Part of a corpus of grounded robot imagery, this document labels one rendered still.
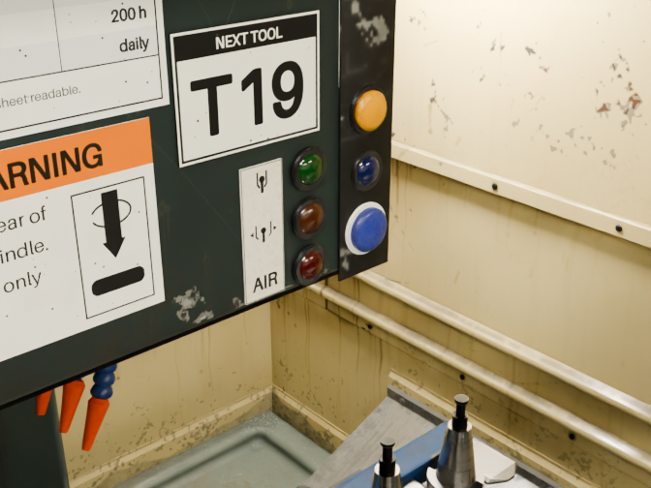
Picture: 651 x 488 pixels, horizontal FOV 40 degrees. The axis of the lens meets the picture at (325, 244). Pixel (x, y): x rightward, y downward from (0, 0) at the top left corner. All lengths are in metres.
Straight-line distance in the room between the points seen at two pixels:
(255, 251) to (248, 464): 1.56
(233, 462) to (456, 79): 1.04
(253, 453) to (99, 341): 1.62
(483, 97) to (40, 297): 1.05
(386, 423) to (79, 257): 1.35
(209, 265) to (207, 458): 1.56
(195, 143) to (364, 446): 1.32
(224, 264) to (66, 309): 0.10
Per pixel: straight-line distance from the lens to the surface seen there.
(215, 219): 0.51
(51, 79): 0.43
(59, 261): 0.46
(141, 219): 0.48
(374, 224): 0.58
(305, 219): 0.54
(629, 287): 1.36
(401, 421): 1.76
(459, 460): 1.00
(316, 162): 0.53
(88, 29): 0.44
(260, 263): 0.54
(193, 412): 2.03
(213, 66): 0.48
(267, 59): 0.50
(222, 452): 2.08
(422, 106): 1.51
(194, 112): 0.48
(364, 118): 0.55
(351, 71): 0.54
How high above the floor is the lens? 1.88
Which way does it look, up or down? 25 degrees down
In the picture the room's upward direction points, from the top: straight up
